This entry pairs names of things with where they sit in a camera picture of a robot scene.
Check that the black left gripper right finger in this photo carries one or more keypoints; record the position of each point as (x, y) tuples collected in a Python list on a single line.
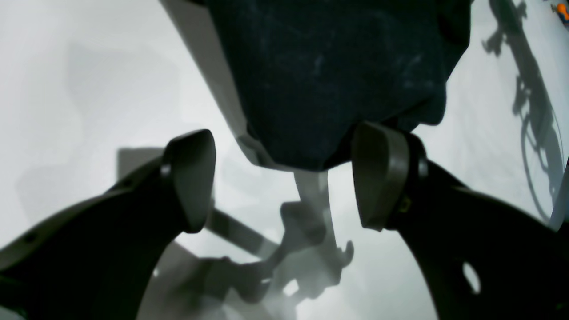
[(481, 258)]

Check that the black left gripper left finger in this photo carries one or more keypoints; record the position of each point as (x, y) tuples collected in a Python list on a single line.
[(93, 260)]

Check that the black t-shirt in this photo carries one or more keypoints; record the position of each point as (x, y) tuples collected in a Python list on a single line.
[(308, 71)]

